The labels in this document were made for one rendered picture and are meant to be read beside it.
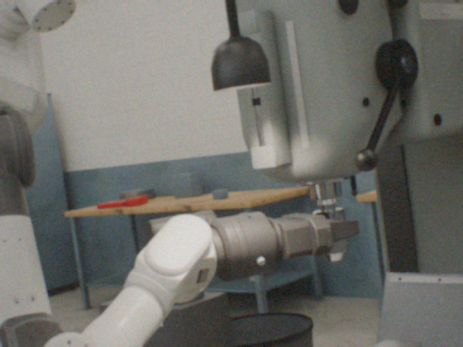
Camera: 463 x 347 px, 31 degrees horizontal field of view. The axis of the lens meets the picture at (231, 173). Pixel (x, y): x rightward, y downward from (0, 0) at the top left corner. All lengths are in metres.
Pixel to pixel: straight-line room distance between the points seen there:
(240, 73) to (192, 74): 6.33
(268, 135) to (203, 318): 0.46
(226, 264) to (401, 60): 0.37
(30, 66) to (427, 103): 0.57
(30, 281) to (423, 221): 0.84
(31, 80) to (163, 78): 6.45
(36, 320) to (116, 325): 0.11
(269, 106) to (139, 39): 6.70
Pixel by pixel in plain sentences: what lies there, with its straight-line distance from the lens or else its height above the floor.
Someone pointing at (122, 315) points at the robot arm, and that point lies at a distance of 1.05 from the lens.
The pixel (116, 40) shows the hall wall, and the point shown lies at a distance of 8.04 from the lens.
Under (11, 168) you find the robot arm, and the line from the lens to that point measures 1.03.
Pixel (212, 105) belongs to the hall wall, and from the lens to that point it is 7.18.
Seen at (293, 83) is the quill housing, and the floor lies 1.45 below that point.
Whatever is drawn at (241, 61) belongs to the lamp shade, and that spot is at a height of 1.48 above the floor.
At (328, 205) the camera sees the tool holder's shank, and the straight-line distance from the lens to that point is 1.23.
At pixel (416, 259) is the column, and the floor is 1.11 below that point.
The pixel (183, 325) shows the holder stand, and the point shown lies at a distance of 1.44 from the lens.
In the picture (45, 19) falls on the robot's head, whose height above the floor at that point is 1.57.
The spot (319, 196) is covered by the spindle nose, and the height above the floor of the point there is 1.29.
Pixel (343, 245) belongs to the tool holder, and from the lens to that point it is 1.23.
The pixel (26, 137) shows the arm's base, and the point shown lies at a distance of 1.02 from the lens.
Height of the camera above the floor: 1.40
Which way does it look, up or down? 3 degrees down
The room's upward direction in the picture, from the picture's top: 8 degrees counter-clockwise
